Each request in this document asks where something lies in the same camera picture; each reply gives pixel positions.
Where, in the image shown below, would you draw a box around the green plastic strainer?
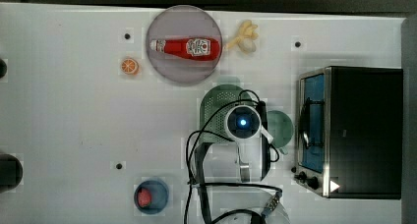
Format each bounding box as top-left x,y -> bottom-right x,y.
200,76 -> 257,143

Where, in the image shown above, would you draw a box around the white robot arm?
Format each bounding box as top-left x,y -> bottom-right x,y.
187,100 -> 274,224

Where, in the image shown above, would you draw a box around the red ketchup bottle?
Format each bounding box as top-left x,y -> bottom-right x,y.
149,37 -> 221,61

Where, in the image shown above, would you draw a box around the grey round plate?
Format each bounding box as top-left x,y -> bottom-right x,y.
146,5 -> 222,84

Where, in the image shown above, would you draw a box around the green round plate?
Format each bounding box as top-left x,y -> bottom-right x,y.
267,110 -> 294,155

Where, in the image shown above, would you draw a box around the peeled toy banana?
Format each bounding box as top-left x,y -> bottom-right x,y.
224,20 -> 259,54

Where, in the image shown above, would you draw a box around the toy orange slice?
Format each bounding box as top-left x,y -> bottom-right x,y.
121,58 -> 140,75

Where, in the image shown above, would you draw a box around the blue bowl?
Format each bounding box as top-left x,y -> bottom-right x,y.
134,178 -> 169,215

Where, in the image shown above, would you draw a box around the red toy strawberry in bowl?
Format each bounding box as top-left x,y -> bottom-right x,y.
137,188 -> 152,208

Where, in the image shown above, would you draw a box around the black toaster oven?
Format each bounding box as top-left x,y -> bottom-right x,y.
292,66 -> 403,199

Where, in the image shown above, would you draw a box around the black cylindrical cup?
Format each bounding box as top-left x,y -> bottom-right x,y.
0,59 -> 7,79

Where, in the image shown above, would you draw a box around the black cables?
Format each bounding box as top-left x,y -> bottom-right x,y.
183,89 -> 284,224

